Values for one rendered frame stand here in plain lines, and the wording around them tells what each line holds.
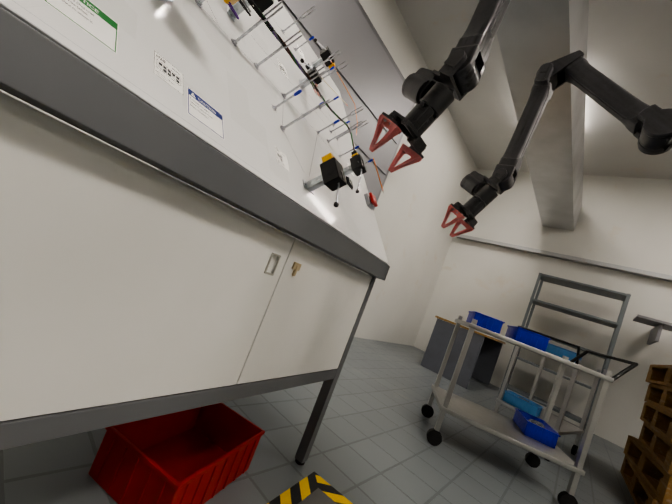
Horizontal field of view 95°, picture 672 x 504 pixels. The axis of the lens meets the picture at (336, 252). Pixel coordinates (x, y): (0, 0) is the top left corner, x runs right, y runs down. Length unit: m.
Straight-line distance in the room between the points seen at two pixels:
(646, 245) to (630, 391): 2.15
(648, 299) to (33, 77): 6.41
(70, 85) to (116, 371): 0.43
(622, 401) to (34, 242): 6.25
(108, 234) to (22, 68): 0.21
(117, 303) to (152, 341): 0.10
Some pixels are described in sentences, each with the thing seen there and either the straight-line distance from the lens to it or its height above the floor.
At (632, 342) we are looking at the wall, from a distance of 6.27.
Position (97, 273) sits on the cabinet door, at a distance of 0.57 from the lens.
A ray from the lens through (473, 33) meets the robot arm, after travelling 0.85.
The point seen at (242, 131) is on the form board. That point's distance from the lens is 0.68.
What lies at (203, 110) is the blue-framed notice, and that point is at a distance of 0.61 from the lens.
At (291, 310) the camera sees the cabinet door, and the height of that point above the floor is 0.61.
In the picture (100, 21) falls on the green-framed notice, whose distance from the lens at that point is 0.57.
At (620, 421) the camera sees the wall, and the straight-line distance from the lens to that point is 6.26.
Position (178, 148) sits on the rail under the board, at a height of 0.83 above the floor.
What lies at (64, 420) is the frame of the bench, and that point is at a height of 0.39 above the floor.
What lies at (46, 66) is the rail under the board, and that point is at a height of 0.84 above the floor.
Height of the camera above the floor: 0.74
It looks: 4 degrees up
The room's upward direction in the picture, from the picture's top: 21 degrees clockwise
